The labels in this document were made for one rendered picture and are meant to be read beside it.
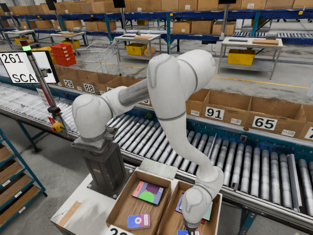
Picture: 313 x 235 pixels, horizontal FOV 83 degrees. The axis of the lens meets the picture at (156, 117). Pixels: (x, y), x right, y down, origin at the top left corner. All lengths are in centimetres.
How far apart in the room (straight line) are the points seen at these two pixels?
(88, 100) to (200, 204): 72
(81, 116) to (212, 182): 72
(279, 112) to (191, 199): 141
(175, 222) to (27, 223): 175
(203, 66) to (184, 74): 10
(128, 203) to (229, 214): 120
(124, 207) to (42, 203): 146
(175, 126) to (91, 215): 98
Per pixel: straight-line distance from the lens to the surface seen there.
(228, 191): 142
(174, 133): 58
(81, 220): 138
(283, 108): 198
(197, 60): 61
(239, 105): 196
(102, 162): 116
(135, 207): 131
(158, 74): 50
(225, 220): 216
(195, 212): 83
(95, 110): 98
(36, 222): 251
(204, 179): 88
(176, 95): 51
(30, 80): 211
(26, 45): 180
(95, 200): 142
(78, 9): 883
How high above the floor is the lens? 191
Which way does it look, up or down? 36 degrees down
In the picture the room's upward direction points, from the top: 4 degrees counter-clockwise
